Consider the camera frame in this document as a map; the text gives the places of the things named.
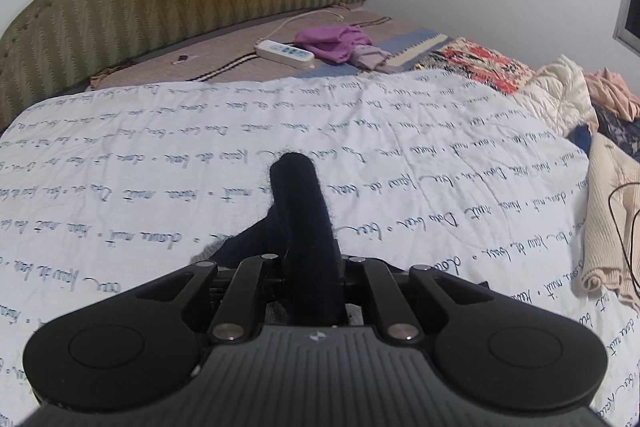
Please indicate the brown striped bed sheet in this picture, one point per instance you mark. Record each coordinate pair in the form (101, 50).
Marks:
(220, 57)

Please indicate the dark patterned cloth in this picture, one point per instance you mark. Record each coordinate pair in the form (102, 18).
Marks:
(617, 134)

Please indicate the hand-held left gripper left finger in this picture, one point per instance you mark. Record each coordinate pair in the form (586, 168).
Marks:
(250, 289)

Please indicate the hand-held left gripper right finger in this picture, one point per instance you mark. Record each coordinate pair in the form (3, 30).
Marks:
(376, 292)

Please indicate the purple cloth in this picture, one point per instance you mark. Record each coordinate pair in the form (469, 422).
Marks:
(332, 41)

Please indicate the red floral cloth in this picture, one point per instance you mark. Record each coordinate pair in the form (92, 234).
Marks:
(480, 64)

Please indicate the navy and grey knitted sweater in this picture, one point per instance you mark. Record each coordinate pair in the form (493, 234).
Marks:
(305, 227)

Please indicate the beige knitted sweater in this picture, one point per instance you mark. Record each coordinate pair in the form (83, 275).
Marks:
(605, 227)

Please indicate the pale pink-grey cloth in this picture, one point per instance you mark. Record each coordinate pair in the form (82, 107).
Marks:
(372, 57)

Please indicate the pink garment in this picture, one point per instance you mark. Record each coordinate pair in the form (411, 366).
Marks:
(612, 92)

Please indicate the cream puffy jacket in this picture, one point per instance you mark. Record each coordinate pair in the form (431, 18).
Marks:
(560, 92)

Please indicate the small dark object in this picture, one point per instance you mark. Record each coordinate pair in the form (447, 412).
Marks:
(181, 59)

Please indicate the white power strip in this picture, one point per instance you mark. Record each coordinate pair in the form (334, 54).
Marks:
(285, 52)

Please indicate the white script-printed blanket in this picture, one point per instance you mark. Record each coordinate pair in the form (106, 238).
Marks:
(150, 167)

